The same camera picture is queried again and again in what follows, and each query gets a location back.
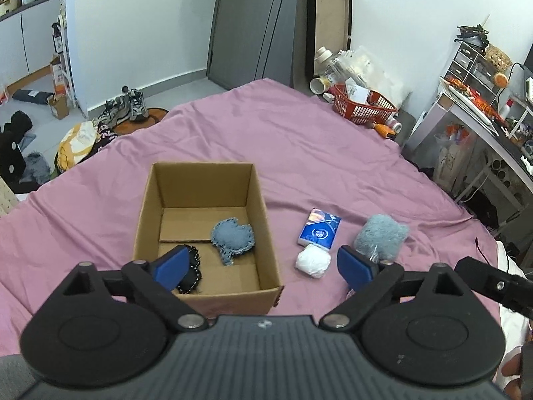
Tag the brown floor mat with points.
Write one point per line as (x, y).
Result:
(145, 118)

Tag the white storage rack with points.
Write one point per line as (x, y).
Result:
(68, 62)

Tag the woven bamboo basket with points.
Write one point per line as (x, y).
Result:
(498, 56)

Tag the small open cardboard box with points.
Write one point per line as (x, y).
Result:
(57, 106)

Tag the grey-blue fluffy plush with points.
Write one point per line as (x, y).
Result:
(381, 235)

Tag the paper cup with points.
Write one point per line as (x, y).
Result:
(319, 85)

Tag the white paper bag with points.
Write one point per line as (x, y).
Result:
(449, 162)

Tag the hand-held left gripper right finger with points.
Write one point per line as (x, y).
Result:
(354, 267)

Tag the table with dotted cloth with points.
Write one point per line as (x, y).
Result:
(7, 198)

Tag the pair of grey sneakers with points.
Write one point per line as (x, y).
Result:
(125, 106)

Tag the person's left forearm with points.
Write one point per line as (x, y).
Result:
(12, 377)

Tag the blue tissue pack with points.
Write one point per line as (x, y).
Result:
(319, 227)

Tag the pile of clear plastic bags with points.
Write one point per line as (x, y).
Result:
(370, 68)

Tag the white bedding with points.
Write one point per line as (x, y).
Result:
(514, 254)

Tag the clear jar with white lid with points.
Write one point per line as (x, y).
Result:
(324, 56)

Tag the pink bed sheet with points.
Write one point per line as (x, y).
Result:
(291, 146)

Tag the orange ball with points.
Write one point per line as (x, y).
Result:
(500, 80)

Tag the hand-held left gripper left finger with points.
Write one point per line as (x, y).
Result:
(170, 266)

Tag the white soft ball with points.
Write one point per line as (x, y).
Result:
(313, 261)

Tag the black picture frame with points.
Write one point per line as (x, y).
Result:
(329, 21)

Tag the orange bottle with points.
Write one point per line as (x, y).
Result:
(385, 127)

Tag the red plastic basket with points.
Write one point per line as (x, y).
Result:
(362, 106)

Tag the yellow white bag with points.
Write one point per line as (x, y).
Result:
(77, 143)

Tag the grey-blue fluffy cloth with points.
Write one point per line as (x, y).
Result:
(36, 168)

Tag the dark flat parcel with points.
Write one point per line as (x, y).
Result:
(33, 96)

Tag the black clothes pile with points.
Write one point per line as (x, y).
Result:
(12, 146)

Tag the white desk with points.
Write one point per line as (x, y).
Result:
(479, 121)

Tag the dark grey door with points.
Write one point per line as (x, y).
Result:
(250, 25)

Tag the black stitched fabric pad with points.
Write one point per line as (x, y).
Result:
(192, 271)

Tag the person's right hand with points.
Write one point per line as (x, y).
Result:
(511, 373)

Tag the grey drawer organizer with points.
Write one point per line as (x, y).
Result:
(466, 64)

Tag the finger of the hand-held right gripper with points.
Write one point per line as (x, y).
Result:
(489, 281)

